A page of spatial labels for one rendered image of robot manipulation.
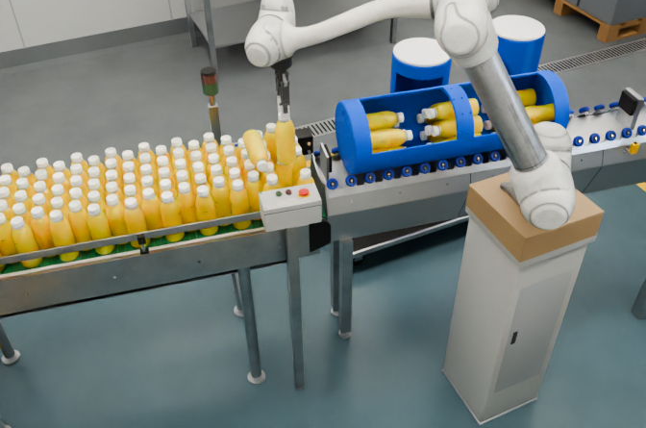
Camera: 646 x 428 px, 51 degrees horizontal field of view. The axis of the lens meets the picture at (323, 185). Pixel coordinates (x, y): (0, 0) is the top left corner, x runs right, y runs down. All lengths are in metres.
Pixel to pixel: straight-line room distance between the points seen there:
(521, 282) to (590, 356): 1.08
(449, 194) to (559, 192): 0.80
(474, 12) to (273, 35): 0.55
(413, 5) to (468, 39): 0.28
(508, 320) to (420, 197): 0.58
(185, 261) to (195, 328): 0.91
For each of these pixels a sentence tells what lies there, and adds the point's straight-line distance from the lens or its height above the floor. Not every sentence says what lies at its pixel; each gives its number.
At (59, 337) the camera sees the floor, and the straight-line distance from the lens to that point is 3.52.
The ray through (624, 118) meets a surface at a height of 0.96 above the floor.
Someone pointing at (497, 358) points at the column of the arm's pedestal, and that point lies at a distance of 2.71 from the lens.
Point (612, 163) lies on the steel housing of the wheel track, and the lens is 3.10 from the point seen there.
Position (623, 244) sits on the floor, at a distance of 4.02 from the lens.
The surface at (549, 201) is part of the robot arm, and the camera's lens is 2.03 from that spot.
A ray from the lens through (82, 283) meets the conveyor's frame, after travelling 2.55.
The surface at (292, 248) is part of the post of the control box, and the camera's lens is 2.44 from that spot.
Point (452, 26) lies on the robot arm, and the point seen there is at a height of 1.82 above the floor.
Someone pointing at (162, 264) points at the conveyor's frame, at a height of 0.84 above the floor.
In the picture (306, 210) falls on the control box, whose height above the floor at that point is 1.07.
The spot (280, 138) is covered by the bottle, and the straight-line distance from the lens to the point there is 2.32.
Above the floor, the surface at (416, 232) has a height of 0.15.
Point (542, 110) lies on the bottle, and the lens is 2.80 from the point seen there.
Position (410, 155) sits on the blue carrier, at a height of 1.07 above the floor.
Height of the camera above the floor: 2.58
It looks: 39 degrees down
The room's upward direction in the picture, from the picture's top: 1 degrees counter-clockwise
